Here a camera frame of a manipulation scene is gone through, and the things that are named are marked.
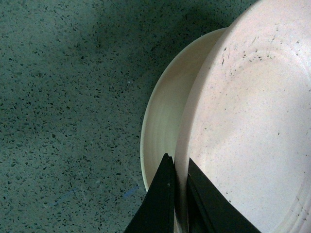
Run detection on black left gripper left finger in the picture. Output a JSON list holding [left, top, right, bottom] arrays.
[[125, 153, 175, 233]]

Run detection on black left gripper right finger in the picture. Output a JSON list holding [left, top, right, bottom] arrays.
[[187, 159, 259, 233]]

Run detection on pink plate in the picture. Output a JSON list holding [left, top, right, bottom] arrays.
[[175, 0, 311, 233]]

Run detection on cream plate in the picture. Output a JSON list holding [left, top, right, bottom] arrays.
[[140, 28, 226, 190]]

